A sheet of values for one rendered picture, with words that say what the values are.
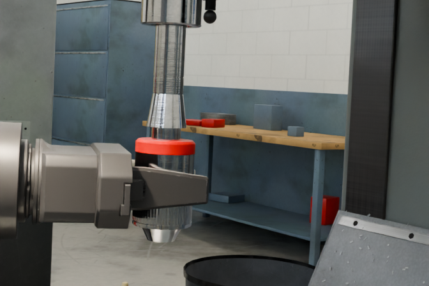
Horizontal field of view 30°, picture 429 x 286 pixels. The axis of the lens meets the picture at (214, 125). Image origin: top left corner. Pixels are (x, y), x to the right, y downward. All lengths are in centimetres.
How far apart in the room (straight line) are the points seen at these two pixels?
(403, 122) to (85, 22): 744
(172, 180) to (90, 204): 6
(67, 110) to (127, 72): 94
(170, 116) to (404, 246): 39
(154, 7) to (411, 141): 41
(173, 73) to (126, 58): 733
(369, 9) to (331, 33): 545
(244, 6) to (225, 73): 66
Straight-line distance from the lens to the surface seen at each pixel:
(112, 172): 57
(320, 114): 644
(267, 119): 642
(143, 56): 805
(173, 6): 61
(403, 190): 94
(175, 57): 62
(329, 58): 641
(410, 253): 91
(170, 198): 60
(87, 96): 819
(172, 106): 62
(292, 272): 287
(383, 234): 94
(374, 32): 96
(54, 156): 58
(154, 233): 63
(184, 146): 61
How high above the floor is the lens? 124
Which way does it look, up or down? 3 degrees down
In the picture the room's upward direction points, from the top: 3 degrees clockwise
